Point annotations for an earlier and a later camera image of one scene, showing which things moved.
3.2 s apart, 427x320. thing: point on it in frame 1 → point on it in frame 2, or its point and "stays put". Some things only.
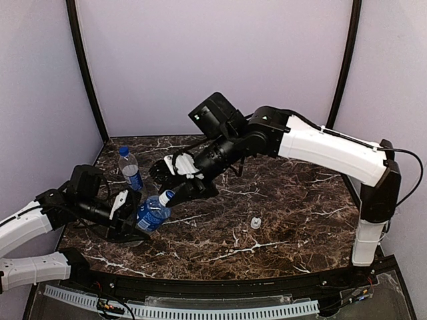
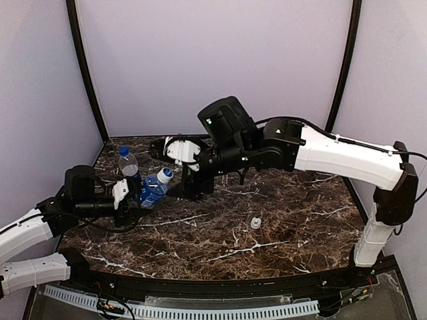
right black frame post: [346, 64] stays put
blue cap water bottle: [130, 169] stays put
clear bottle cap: [255, 223] stays put
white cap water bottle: [153, 214] → [154, 187]
